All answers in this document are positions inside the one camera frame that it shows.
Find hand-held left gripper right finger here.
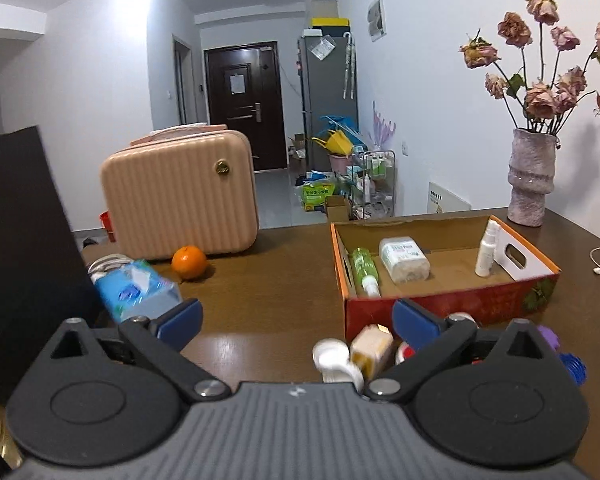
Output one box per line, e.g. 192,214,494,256
365,298,563,403

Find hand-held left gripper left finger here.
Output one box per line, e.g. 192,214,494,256
32,298,231,403

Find red white container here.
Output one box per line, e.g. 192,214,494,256
395,341,483,367

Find small yellow white carton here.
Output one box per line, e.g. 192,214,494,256
349,324,396,378

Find orange cardboard box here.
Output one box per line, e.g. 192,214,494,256
330,214,562,343

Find white plastic tool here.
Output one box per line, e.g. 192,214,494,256
312,339,366,393

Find blue ridged lid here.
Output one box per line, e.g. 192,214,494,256
557,352,588,386

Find orange fruit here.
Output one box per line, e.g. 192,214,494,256
171,245,207,281

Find blue tissue pack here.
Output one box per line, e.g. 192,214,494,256
92,259,183,323

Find white wipes container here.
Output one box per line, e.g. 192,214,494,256
378,236,432,285

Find green plastic bottle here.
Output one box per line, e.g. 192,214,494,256
350,247,382,298

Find white spray bottle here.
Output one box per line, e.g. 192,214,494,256
475,220,502,277

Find red bucket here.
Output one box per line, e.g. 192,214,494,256
99,210,117,242

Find pink ribbed suitcase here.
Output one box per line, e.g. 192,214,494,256
100,122,260,261

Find brown cardboard carton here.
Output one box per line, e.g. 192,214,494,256
326,195,352,222

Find green printed packet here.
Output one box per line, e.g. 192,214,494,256
302,182,336,212

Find black flat panel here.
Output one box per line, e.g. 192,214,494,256
0,126,103,406

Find pink bucket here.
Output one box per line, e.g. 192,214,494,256
328,152,353,176

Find mottled pink vase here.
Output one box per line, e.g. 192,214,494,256
507,128,558,228

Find yellow bag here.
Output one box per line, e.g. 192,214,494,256
312,130,353,157

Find open cardboard carton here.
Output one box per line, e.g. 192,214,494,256
288,133,306,171

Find dark brown entrance door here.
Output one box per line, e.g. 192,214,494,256
203,42,287,173

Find blue folding rack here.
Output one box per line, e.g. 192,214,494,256
320,115,356,136

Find grey refrigerator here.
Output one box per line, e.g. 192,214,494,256
298,34,359,173

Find dried pink roses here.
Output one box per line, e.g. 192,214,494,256
458,0,600,136

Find white folded umbrella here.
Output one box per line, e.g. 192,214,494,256
342,31,357,100

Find clear plastic bag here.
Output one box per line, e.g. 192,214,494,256
310,34,337,60

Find white coiled cable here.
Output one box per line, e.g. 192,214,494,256
87,254,131,281

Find white low wall panel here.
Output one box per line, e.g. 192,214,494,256
427,181,472,215

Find wire rack cart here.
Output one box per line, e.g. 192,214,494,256
347,149,396,220

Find purple wall decoration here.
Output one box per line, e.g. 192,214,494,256
371,101,397,148

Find grey interior door frame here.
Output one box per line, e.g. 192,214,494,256
172,34,197,126

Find white wall fuse panel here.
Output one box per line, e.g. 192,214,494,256
367,0,387,43

